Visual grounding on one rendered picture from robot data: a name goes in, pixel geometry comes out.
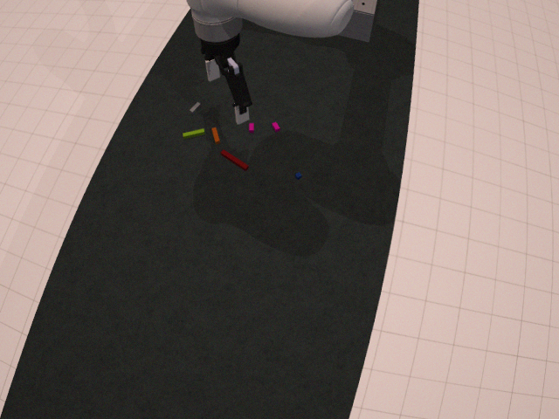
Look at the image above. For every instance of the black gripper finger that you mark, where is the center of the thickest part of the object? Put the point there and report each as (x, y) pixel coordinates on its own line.
(236, 81)
(211, 66)

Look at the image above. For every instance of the dark red rod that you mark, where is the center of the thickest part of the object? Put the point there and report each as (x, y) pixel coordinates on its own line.
(234, 160)

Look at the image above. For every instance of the lime green rod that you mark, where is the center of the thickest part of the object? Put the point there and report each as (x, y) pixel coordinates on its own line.
(193, 133)

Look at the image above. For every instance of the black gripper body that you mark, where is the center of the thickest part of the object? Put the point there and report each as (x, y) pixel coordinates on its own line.
(225, 49)

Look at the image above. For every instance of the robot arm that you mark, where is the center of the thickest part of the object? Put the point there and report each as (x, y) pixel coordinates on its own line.
(218, 20)

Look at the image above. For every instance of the grey rod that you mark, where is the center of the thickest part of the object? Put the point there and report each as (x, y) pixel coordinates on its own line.
(195, 108)

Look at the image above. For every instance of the orange rod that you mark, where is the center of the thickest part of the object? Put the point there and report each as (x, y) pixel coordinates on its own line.
(216, 138)

